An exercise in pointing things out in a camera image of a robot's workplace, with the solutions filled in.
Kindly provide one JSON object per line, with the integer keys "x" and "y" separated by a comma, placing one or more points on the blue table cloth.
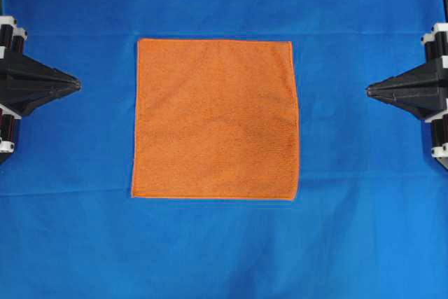
{"x": 370, "y": 216}

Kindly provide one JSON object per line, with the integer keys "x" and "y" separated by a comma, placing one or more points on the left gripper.
{"x": 18, "y": 103}

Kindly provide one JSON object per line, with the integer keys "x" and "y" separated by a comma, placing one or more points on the orange towel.
{"x": 215, "y": 119}

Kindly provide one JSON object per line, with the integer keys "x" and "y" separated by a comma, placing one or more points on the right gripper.
{"x": 425, "y": 104}

